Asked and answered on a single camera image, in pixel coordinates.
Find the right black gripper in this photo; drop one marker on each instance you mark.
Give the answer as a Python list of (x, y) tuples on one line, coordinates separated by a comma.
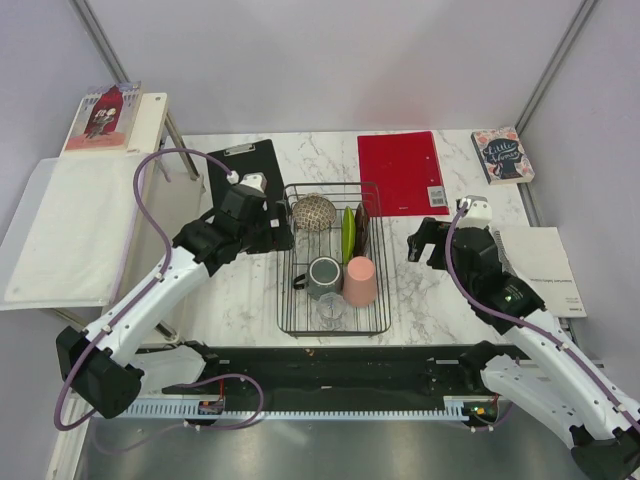
[(428, 232)]

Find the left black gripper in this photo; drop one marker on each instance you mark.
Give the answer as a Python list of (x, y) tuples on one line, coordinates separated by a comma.
[(276, 238)]

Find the grey ceramic mug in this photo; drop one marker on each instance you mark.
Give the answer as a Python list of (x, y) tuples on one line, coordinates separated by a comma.
[(323, 275)]

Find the pink plastic cup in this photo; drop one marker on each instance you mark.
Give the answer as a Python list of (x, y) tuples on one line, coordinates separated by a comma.
[(359, 288)]

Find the clear drinking glass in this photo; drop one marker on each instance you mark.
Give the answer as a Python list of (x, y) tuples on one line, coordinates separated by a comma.
[(331, 307)]

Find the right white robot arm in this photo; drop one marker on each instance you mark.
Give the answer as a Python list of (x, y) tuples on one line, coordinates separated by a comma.
[(595, 419)]

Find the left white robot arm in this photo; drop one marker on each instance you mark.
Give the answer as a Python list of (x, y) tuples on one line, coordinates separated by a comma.
[(102, 364)]

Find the patterned ceramic bowl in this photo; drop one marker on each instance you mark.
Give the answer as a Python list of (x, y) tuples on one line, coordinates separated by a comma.
[(314, 212)]

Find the dark brown floral plate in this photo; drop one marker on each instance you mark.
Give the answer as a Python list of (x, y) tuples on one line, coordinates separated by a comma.
[(362, 219)]

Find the red folder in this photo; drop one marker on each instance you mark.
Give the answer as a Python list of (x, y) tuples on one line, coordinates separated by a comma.
[(404, 169)]

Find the green plate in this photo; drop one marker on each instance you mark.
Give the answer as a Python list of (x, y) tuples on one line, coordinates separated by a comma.
[(348, 235)]

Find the white spiral notebook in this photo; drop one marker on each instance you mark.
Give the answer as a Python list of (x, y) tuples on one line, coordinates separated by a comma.
[(537, 255)]

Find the Little Women book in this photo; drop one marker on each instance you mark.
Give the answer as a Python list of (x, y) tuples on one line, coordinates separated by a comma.
[(502, 156)]

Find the red cover book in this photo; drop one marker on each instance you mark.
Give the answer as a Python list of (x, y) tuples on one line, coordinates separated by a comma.
[(105, 118)]

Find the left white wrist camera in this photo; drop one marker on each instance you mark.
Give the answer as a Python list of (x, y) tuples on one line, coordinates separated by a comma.
[(256, 181)]

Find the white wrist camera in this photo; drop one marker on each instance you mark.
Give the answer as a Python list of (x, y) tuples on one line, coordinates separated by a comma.
[(256, 181), (476, 212)]

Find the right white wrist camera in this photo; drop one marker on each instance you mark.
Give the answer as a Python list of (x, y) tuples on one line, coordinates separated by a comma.
[(476, 212)]

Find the grey wire dish rack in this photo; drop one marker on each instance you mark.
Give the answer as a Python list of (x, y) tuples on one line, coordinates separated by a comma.
[(299, 315)]

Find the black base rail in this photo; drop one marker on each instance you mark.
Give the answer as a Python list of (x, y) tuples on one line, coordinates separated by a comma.
[(410, 376)]

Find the light blue cable duct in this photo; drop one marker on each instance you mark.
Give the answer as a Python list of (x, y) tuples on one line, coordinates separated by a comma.
[(194, 408)]

